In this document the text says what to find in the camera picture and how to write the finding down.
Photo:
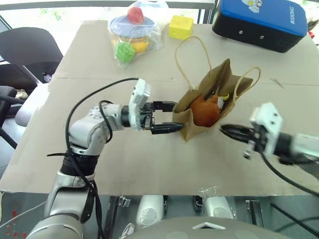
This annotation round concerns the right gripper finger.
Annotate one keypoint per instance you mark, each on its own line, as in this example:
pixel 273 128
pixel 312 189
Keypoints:
pixel 236 128
pixel 239 137

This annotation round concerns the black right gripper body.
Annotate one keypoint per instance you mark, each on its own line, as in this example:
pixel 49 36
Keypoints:
pixel 255 138

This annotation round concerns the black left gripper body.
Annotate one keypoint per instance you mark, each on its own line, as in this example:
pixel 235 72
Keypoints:
pixel 147 109

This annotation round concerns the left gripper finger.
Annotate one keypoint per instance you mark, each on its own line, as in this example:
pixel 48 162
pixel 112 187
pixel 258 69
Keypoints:
pixel 164 105
pixel 167 127

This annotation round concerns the brown paper bag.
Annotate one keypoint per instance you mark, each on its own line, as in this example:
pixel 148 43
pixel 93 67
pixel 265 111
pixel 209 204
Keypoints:
pixel 184 109

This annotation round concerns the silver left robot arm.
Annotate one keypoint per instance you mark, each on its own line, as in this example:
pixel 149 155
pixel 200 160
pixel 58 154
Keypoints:
pixel 82 129

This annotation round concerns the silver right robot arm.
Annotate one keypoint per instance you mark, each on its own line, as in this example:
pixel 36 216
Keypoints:
pixel 302 144

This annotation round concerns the white and yellow plush toy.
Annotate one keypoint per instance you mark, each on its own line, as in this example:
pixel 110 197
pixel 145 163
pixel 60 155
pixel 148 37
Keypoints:
pixel 222 102

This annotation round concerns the green cube plush toy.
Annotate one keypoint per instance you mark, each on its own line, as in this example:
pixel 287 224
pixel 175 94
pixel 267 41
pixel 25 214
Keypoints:
pixel 124 51

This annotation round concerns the yellow-orange plush toy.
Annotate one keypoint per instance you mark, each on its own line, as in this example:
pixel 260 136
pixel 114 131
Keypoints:
pixel 140 45

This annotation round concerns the clear plastic bag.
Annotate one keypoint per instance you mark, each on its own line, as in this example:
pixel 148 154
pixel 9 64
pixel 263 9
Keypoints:
pixel 154 37

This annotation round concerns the yellow cheese plush toy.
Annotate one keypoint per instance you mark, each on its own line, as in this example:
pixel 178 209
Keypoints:
pixel 180 27

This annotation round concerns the blue-grey round plush toy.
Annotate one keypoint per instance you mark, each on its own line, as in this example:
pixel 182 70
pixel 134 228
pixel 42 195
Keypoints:
pixel 132 28

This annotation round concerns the red plush fruit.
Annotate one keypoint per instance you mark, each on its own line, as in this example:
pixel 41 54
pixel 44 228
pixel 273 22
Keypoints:
pixel 135 15

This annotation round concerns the brown cardboard sheet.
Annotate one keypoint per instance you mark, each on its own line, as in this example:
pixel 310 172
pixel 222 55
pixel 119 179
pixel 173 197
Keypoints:
pixel 154 159

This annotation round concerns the orange round fruit toy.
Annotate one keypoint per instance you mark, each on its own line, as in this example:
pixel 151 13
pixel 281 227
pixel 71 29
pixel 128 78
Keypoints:
pixel 204 112

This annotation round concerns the white rounded robot leg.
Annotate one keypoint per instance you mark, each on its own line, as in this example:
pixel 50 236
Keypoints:
pixel 219 207
pixel 149 210

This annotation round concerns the silver robot torso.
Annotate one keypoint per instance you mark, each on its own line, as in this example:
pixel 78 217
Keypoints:
pixel 204 230

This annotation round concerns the blue and black case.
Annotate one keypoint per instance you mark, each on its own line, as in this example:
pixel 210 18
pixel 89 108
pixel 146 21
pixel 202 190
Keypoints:
pixel 261 17

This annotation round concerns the black chair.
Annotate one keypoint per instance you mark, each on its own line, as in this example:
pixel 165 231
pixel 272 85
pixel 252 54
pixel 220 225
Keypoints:
pixel 30 47

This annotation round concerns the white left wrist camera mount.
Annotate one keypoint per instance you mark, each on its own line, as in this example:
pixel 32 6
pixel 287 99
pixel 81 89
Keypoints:
pixel 140 95

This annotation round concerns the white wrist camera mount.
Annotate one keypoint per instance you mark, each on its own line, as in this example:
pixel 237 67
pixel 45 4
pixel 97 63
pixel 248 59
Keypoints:
pixel 140 95
pixel 270 124

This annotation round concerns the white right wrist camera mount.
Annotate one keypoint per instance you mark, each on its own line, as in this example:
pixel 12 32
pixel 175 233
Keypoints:
pixel 270 124

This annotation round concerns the metal table bracket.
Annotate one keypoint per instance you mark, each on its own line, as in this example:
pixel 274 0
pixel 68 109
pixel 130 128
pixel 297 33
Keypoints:
pixel 123 201
pixel 254 210

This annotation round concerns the black stool frame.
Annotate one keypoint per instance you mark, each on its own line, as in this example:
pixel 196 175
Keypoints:
pixel 7 99

